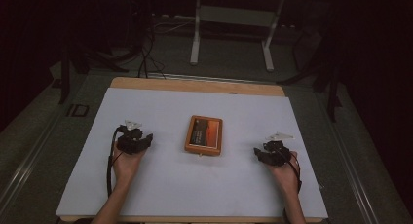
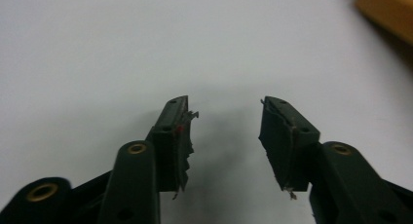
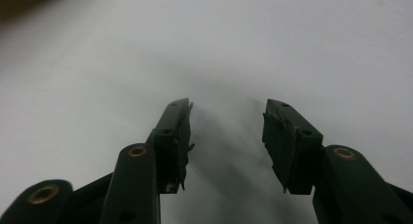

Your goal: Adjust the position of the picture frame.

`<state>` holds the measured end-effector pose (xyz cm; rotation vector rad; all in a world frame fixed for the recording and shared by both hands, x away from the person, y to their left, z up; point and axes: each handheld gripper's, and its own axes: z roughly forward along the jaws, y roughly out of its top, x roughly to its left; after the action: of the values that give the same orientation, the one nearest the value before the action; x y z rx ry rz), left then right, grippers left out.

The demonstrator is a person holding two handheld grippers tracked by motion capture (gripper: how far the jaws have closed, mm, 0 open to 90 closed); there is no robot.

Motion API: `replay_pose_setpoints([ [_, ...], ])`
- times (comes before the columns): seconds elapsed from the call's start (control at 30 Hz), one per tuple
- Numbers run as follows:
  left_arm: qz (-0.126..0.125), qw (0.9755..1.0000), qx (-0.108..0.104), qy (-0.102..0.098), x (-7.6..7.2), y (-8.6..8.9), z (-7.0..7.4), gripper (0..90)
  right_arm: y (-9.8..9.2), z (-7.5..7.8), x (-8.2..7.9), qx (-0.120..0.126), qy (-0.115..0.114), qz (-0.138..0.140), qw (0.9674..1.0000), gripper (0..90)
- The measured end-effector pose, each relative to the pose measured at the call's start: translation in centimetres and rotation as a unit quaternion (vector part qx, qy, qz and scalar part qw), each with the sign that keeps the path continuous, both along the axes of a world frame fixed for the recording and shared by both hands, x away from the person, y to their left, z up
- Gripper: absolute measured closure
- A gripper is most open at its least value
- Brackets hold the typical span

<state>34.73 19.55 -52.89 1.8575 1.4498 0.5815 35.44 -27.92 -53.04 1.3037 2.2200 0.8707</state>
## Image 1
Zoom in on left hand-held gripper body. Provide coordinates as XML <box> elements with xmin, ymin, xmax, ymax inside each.
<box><xmin>116</xmin><ymin>120</ymin><xmax>148</xmax><ymax>156</ymax></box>

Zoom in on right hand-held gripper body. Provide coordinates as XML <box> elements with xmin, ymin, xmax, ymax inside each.
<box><xmin>262</xmin><ymin>131</ymin><xmax>292</xmax><ymax>168</ymax></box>

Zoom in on wooden table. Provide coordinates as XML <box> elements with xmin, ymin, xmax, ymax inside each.
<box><xmin>59</xmin><ymin>76</ymin><xmax>326</xmax><ymax>224</ymax></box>

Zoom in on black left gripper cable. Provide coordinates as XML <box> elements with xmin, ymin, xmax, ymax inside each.
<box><xmin>106</xmin><ymin>126</ymin><xmax>125</xmax><ymax>198</ymax></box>

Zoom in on black metal stand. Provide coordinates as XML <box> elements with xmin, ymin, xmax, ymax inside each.
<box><xmin>57</xmin><ymin>38</ymin><xmax>131</xmax><ymax>105</ymax></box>
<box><xmin>278</xmin><ymin>19</ymin><xmax>346</xmax><ymax>124</ymax></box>

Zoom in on wooden photo frame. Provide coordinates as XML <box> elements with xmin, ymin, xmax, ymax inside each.
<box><xmin>184</xmin><ymin>115</ymin><xmax>224</xmax><ymax>157</ymax></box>

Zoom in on metal floor strip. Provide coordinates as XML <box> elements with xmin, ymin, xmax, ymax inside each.
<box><xmin>145</xmin><ymin>72</ymin><xmax>278</xmax><ymax>86</ymax></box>

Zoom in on person's left hand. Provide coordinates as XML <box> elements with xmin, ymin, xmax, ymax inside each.
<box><xmin>111</xmin><ymin>145</ymin><xmax>147</xmax><ymax>187</ymax></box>

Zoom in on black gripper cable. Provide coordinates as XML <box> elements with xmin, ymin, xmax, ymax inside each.
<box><xmin>282</xmin><ymin>149</ymin><xmax>303</xmax><ymax>195</ymax></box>
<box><xmin>106</xmin><ymin>126</ymin><xmax>125</xmax><ymax>198</ymax></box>

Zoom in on person's right hand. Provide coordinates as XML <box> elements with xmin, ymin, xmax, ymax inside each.
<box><xmin>266</xmin><ymin>150</ymin><xmax>301</xmax><ymax>195</ymax></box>

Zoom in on black floor cables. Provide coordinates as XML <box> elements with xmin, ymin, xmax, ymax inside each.
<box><xmin>137</xmin><ymin>22</ymin><xmax>168</xmax><ymax>80</ymax></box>

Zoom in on metal floor rail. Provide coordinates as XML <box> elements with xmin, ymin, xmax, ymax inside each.
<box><xmin>315</xmin><ymin>87</ymin><xmax>382</xmax><ymax>224</ymax></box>
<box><xmin>0</xmin><ymin>113</ymin><xmax>66</xmax><ymax>215</ymax></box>

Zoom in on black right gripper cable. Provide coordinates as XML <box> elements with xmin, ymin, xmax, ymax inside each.
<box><xmin>282</xmin><ymin>149</ymin><xmax>303</xmax><ymax>195</ymax></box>

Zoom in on white desk frame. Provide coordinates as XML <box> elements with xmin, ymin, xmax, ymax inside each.
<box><xmin>189</xmin><ymin>0</ymin><xmax>287</xmax><ymax>73</ymax></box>

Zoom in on white table sheet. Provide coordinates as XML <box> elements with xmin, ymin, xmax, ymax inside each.
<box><xmin>55</xmin><ymin>87</ymin><xmax>329</xmax><ymax>219</ymax></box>

